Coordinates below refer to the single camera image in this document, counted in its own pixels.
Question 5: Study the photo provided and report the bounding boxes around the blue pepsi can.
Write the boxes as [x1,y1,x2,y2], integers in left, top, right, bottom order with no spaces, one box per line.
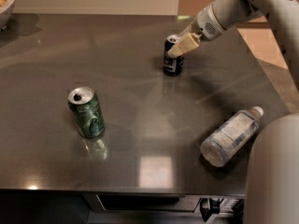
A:
[164,35,184,77]

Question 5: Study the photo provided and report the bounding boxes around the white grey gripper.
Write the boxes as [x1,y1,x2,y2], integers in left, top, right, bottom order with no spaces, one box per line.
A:
[167,3,227,58]

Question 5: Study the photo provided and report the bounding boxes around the clear plastic water bottle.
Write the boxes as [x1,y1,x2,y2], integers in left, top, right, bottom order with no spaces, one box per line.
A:
[200,106,263,168]

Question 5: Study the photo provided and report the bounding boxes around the drawer under table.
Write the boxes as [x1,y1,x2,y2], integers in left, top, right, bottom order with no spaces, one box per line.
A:
[83,194,200,213]

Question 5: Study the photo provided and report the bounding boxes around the green soda can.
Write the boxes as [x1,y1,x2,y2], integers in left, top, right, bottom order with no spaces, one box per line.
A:
[68,87,105,138]

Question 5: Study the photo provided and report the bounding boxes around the white bowl with fruit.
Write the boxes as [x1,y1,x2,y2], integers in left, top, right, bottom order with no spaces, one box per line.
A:
[0,0,15,31]

